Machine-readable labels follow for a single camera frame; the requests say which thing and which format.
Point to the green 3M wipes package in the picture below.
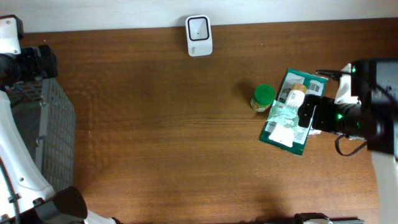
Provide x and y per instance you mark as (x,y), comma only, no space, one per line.
(315,86)

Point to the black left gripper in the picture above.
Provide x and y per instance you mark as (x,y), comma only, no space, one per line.
(33,55)

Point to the white barcode scanner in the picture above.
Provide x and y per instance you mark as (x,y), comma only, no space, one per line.
(199,35)

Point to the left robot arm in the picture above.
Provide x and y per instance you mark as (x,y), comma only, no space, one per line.
(26,197)

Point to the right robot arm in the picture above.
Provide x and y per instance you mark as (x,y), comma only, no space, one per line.
(384,148)

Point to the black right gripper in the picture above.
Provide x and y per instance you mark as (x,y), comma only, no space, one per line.
(319,117)

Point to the white tube with tan cap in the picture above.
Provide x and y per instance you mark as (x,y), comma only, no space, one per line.
(295,98)

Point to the grey plastic mesh basket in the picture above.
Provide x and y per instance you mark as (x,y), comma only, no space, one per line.
(46,120)

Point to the green lid glass jar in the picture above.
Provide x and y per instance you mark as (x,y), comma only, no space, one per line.
(263,97)

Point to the pale green tissue packet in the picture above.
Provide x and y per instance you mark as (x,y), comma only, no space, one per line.
(284,114)

